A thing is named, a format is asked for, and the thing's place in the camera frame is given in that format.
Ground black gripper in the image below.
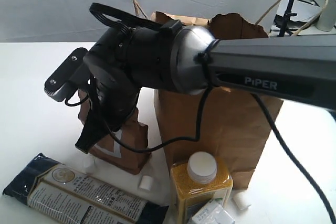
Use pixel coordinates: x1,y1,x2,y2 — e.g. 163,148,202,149
75,28,140,154

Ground brown stand-up pouch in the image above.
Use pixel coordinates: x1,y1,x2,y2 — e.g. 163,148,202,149
77,87,153,175

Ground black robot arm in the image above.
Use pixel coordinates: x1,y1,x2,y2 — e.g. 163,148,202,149
76,25,335,153

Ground brown paper shopping bag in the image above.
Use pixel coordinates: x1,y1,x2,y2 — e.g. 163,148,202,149
123,0,330,190

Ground white marshmallow left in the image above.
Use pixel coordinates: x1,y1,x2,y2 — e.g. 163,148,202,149
82,156,96,174

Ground white marshmallow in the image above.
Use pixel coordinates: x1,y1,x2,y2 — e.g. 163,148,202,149
139,175,154,191
233,191,251,210
82,156,96,174

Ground white marshmallow middle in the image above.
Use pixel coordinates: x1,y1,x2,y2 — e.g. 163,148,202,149
139,175,154,191

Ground dark blue noodle package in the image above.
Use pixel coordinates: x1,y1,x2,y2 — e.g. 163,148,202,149
3,153,168,223

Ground yellow grain bottle white cap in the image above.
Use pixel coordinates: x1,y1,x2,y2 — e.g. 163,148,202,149
170,152,233,223

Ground small grey-white carton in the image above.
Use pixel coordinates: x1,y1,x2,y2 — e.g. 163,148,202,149
188,199,235,224

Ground white marshmallow right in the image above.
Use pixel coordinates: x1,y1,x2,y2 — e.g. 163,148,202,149
233,191,251,210

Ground black light stand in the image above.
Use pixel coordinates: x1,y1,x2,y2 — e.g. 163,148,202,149
274,0,297,37

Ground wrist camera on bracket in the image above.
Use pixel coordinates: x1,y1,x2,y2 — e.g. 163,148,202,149
44,47,90,102

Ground black cable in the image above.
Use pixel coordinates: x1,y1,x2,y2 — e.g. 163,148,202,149
65,2,336,224

